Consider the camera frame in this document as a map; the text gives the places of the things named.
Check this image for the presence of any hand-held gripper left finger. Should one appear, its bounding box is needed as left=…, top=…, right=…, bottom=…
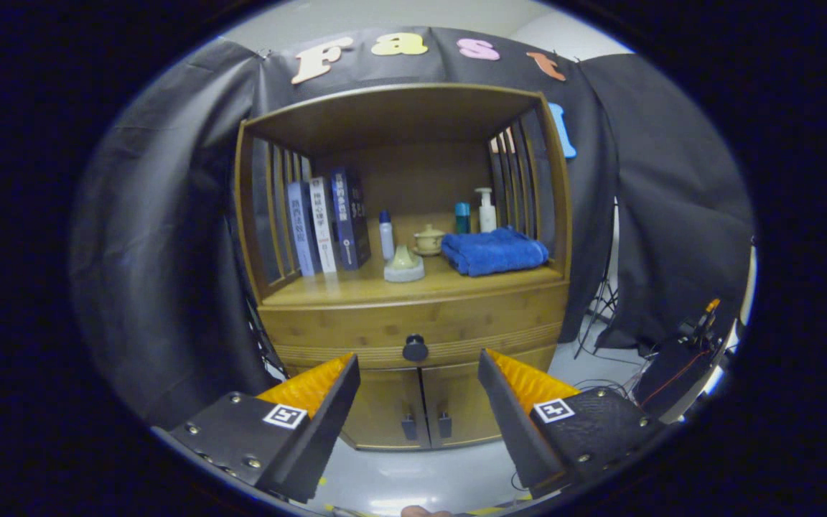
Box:
left=169, top=353, right=362, bottom=505

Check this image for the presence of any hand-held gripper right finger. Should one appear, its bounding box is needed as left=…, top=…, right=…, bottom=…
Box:
left=477, top=350, right=665, bottom=501

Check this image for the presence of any wooden drawer with black knob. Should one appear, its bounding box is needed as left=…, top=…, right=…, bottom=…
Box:
left=259, top=280, right=571, bottom=371

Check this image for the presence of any pale green ceramic holder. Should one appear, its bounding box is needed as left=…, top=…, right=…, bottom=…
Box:
left=383, top=245, right=426, bottom=283

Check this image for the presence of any wooden cabinet door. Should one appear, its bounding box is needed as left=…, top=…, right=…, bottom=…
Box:
left=421, top=345, right=558, bottom=450
left=342, top=366, right=430, bottom=451

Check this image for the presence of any wooden countertop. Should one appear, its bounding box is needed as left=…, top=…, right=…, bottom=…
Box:
left=261, top=251, right=565, bottom=308

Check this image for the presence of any wooden cabinet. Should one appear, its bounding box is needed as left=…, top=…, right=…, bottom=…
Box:
left=234, top=83, right=574, bottom=452

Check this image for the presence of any black tripod stand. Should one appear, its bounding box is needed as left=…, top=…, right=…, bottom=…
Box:
left=575, top=208, right=622, bottom=360

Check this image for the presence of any black device with orange part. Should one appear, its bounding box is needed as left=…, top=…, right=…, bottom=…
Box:
left=632, top=298, right=737, bottom=421

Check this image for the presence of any folded blue towel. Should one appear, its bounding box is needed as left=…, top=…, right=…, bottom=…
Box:
left=441, top=227, right=550, bottom=278

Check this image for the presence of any white bottle with blue cap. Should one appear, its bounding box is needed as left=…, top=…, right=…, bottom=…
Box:
left=379, top=210, right=396, bottom=261

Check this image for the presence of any pale blue book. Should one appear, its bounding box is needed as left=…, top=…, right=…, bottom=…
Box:
left=286, top=181, right=321, bottom=277

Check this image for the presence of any white book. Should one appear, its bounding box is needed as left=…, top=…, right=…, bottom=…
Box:
left=309, top=177, right=339, bottom=274

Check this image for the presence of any beige lidded teacup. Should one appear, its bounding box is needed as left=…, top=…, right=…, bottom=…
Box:
left=412, top=224, right=447, bottom=257

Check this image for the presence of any dark blue book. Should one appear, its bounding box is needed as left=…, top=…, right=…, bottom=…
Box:
left=330, top=168, right=372, bottom=271

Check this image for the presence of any white pump bottle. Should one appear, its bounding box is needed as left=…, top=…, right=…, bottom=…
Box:
left=475, top=187, right=497, bottom=233

